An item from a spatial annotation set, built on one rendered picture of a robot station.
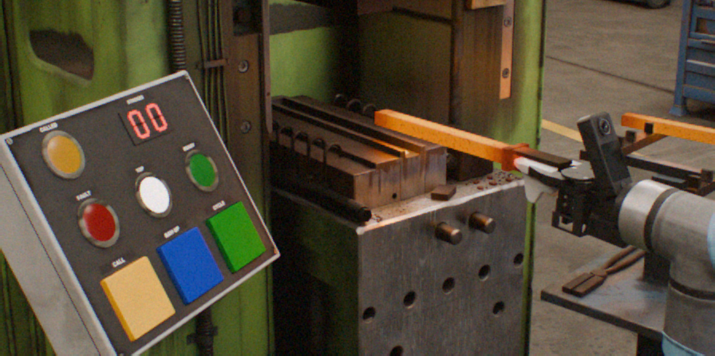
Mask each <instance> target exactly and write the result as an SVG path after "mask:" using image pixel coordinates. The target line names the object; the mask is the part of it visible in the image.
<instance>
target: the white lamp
mask: <svg viewBox="0 0 715 356"><path fill-rule="evenodd" d="M140 194H141V197H142V199H143V201H144V203H145V204H146V205H147V207H148V208H150V209H151V210H153V211H154V212H163V211H164V210H165V209H166V208H167V207H168V193H167V190H166V188H165V186H163V184H162V183H161V182H160V181H158V180H157V179H156V178H152V177H148V178H146V179H144V180H143V181H142V183H141V186H140Z"/></svg>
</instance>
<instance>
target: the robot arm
mask: <svg viewBox="0 0 715 356"><path fill-rule="evenodd" d="M577 126H578V129H579V133H580V136H581V138H582V141H583V145H584V148H585V150H586V152H587V156H588V159H589V161H590V162H588V161H585V160H579V159H574V158H570V157H565V156H561V157H564V158H567V159H570V160H572V164H571V165H569V166H567V168H566V169H564V170H560V172H558V168H557V167H554V166H551V165H548V164H543V163H540V162H538V161H534V160H530V159H527V158H524V157H520V158H517V159H515V160H514V164H515V166H516V167H517V168H518V169H519V170H520V171H521V172H522V173H523V180H524V187H525V192H526V197H527V199H528V200H529V201H530V202H532V203H537V202H538V200H539V198H540V197H541V195H542V194H543V193H544V192H545V193H548V194H549V195H550V196H554V197H556V196H558V198H556V205H555V211H552V219H551V226H552V227H555V228H557V229H559V230H561V231H565V232H567V233H569V234H572V235H575V236H577V237H579V238H581V237H583V236H585V235H590V236H593V237H595V238H597V239H600V240H602V241H605V242H607V243H610V244H613V245H615V246H617V247H620V248H625V247H628V245H630V246H633V247H636V248H639V249H641V250H643V251H647V252H649V253H651V254H653V255H656V256H659V257H661V258H663V259H667V260H669V261H670V277H669V284H668V291H667V300H666V314H665V322H664V328H663V329H662V334H663V339H662V350H663V353H664V355H665V356H715V201H713V200H709V199H706V198H703V197H700V196H696V195H694V194H691V193H688V192H684V191H682V190H679V189H677V188H673V187H670V186H668V185H665V184H661V183H658V182H656V181H653V180H643V181H641V182H640V183H633V181H632V179H631V176H630V173H629V170H628V167H627V165H626V161H625V158H624V156H623V153H622V149H621V147H620V144H619V142H618V138H617V135H616V132H615V130H614V126H613V123H612V120H611V119H610V114H609V113H608V112H600V113H595V114H591V115H589V116H586V117H583V118H581V119H579V120H578V121H577ZM560 216H561V217H562V222H561V223H564V224H566V225H568V224H569V223H573V226H572V231H570V230H568V229H566V228H564V227H560V226H559V217H560ZM584 224H585V226H586V228H584V232H583V225H584Z"/></svg>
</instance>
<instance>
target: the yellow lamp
mask: <svg viewBox="0 0 715 356"><path fill-rule="evenodd" d="M48 154H49V158H50V160H51V162H52V163H53V165H54V166H55V167H56V168H57V169H59V170H60V171H62V172H65V173H73V172H75V171H77V170H78V169H79V167H80V164H81V155H80V153H79V151H78V148H77V146H76V145H75V144H74V143H73V142H72V141H71V140H70V139H68V138H66V137H64V136H56V137H54V138H52V139H51V140H50V142H49V144H48Z"/></svg>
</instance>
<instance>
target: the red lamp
mask: <svg viewBox="0 0 715 356"><path fill-rule="evenodd" d="M84 224H85V227H86V230H87V231H88V233H89V234H90V235H91V236H92V237H93V238H94V239H97V240H99V241H108V240H110V239H111V238H112V237H113V236H114V233H115V230H116V225H115V220H114V218H113V215H112V214H111V212H110V211H109V210H108V209H107V208H106V207H104V206H102V205H101V204H90V205H89V206H88V207H87V208H86V209H85V212H84Z"/></svg>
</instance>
